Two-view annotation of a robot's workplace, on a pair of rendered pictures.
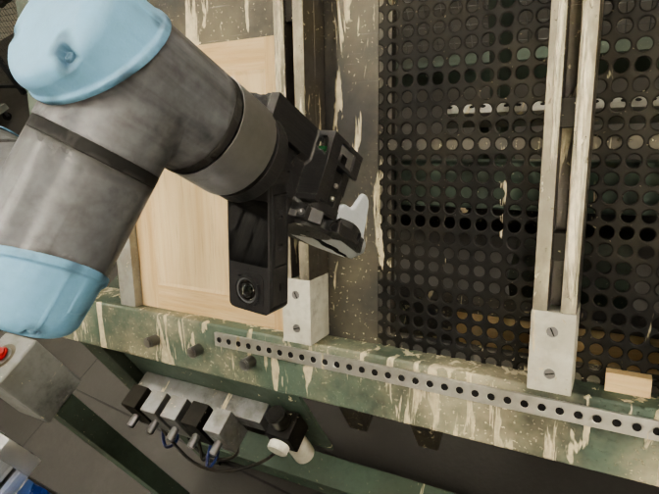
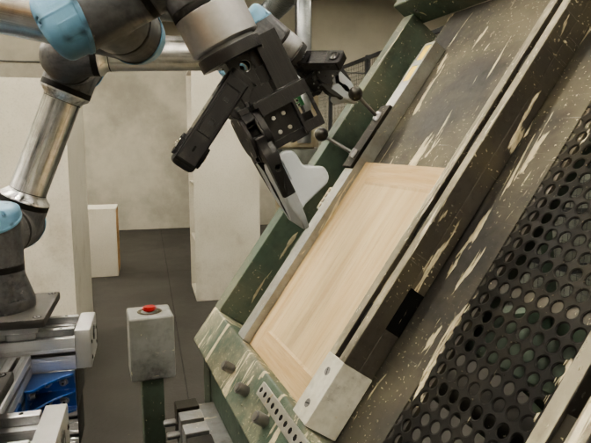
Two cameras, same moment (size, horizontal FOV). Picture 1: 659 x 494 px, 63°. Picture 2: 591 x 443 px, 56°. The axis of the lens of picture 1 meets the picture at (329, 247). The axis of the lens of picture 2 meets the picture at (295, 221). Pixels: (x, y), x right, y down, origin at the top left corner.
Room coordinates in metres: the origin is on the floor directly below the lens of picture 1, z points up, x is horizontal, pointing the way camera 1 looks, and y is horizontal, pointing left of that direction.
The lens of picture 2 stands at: (-0.12, -0.33, 1.40)
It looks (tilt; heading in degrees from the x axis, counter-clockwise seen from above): 8 degrees down; 31
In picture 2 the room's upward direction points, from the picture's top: straight up
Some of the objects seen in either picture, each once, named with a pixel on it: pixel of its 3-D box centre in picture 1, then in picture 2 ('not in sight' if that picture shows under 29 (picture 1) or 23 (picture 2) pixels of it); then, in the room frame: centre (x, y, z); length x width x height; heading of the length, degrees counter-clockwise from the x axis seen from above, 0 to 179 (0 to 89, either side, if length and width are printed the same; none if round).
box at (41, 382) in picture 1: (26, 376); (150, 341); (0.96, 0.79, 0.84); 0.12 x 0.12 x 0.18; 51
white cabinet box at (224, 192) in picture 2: not in sight; (222, 183); (3.93, 2.86, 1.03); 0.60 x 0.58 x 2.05; 46
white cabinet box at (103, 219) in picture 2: not in sight; (90, 240); (3.77, 4.56, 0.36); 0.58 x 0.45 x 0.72; 136
